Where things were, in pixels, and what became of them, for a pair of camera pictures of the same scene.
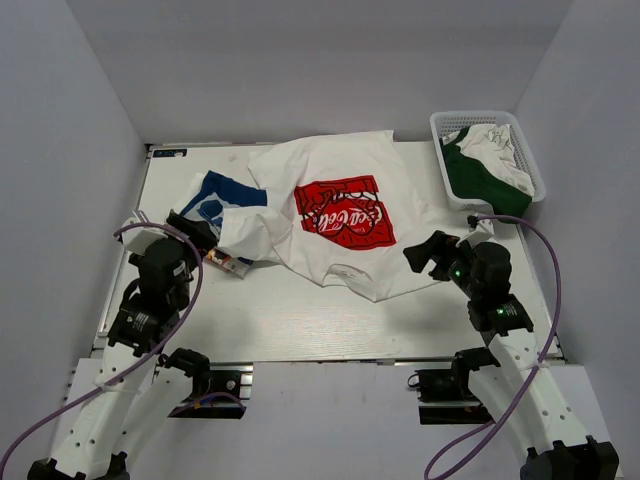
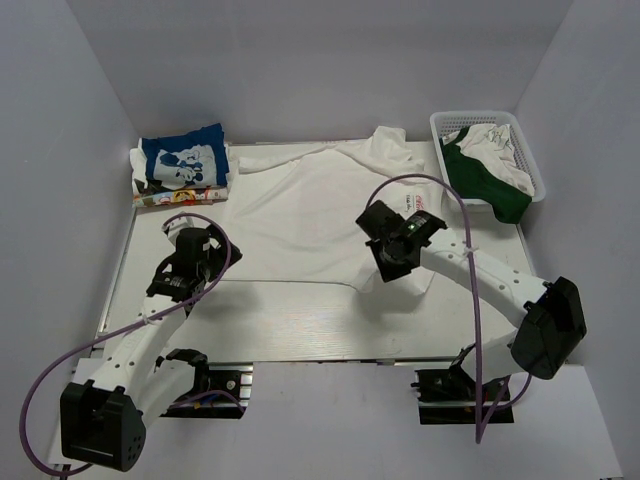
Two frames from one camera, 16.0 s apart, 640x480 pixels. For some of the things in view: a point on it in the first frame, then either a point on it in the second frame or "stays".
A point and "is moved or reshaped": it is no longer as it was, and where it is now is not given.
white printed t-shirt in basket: x=493 y=145 stays
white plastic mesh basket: x=446 y=122 stays
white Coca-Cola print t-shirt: x=341 y=208 is moved or reshaped
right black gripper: x=440 y=247 to x=390 y=273
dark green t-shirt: x=473 y=182 stays
